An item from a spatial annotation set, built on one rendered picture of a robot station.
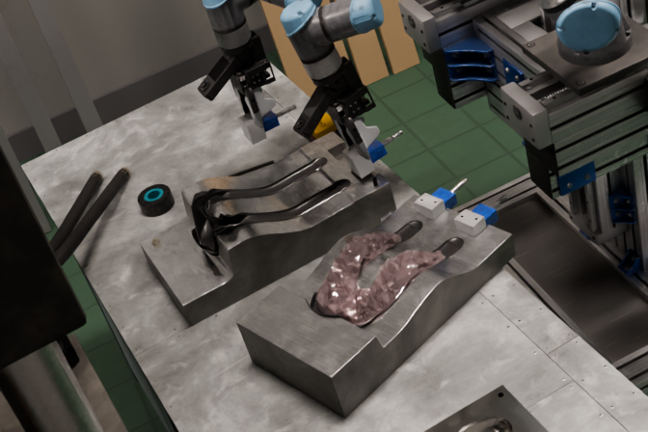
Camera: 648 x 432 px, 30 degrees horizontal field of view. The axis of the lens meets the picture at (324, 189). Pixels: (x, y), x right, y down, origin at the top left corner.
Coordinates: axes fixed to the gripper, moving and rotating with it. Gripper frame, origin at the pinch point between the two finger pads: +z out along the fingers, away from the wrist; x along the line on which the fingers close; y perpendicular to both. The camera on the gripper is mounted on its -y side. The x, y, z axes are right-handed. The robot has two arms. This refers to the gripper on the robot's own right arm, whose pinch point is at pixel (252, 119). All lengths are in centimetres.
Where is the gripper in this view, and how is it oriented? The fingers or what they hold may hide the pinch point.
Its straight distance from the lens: 274.0
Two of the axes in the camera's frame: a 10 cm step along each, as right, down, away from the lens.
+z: 2.4, 7.7, 5.9
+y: 8.6, -4.5, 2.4
